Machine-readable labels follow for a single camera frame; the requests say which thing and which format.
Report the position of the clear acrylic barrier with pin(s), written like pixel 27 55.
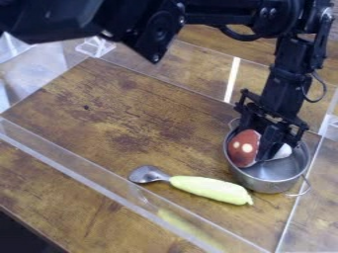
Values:
pixel 185 224

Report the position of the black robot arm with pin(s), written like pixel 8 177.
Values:
pixel 145 24

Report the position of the silver metal pot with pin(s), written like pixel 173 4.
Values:
pixel 276 176

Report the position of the spoon with yellow-green handle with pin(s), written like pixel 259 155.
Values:
pixel 204 187

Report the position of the red and white toy mushroom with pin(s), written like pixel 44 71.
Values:
pixel 242 148

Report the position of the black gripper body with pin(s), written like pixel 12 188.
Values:
pixel 280 101

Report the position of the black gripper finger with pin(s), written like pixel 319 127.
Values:
pixel 270 142
pixel 250 118

